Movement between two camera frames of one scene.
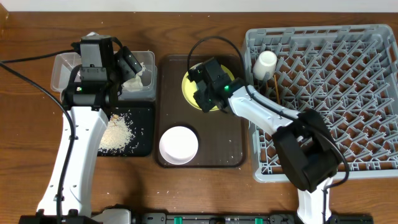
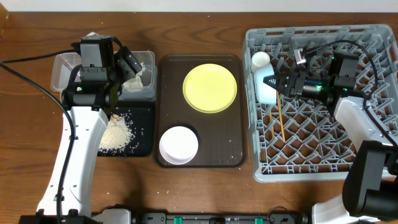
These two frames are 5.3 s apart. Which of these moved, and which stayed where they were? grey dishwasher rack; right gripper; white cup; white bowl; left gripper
Moved: right gripper; white cup
Stayed: white bowl; left gripper; grey dishwasher rack
